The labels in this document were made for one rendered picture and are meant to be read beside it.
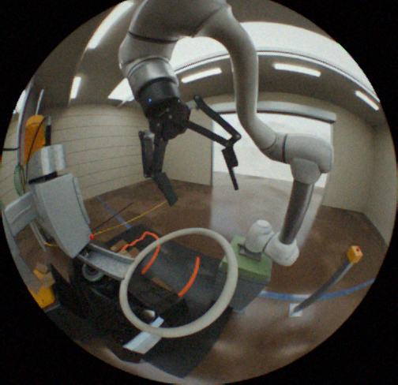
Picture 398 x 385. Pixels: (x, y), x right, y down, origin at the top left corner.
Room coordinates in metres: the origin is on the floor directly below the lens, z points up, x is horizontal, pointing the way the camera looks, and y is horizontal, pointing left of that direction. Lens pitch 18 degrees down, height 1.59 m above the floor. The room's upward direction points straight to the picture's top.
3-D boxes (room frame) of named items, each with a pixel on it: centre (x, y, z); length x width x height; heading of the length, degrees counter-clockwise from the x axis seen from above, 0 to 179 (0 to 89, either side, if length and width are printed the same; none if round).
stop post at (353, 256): (0.03, -1.17, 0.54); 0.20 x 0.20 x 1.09; 62
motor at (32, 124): (0.33, 1.42, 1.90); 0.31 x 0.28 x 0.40; 176
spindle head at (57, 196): (0.28, 0.84, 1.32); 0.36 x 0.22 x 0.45; 86
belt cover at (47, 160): (0.30, 1.11, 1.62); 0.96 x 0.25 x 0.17; 86
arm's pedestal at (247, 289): (0.58, -0.42, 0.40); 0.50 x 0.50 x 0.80; 60
